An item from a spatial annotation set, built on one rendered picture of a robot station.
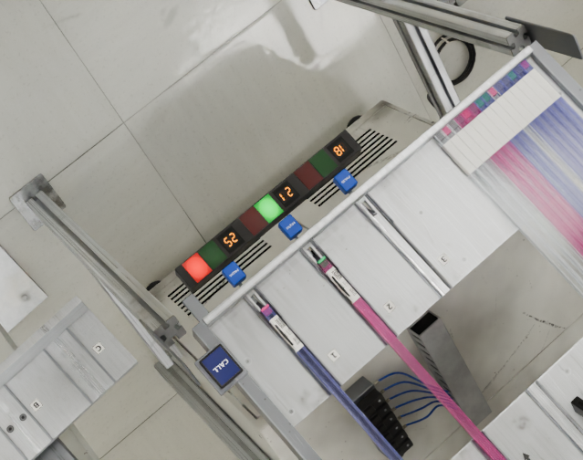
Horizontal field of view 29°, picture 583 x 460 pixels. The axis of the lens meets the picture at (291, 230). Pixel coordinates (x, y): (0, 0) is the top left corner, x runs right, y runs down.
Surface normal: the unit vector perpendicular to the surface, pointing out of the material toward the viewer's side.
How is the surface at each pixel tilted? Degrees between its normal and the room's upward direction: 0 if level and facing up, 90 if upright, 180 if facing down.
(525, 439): 44
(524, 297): 0
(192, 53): 0
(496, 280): 0
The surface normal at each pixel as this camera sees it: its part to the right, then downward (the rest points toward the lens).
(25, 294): 0.49, 0.33
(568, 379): 0.05, -0.25
